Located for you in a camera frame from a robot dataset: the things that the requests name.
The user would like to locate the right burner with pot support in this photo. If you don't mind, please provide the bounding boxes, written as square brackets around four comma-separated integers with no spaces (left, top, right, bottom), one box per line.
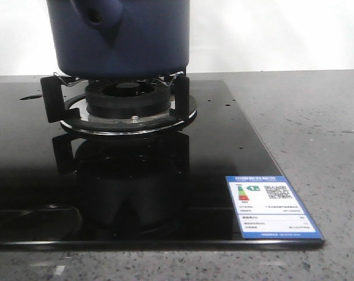
[40,71,197,137]

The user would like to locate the dark blue cooking pot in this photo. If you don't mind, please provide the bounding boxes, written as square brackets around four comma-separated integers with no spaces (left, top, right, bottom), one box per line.
[47,1,190,80]

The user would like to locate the blue energy efficiency label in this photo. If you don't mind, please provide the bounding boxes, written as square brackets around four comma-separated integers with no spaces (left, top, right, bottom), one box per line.
[226,176,323,239]

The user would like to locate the black glass gas stove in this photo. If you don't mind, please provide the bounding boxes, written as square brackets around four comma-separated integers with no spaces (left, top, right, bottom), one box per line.
[0,81,324,250]

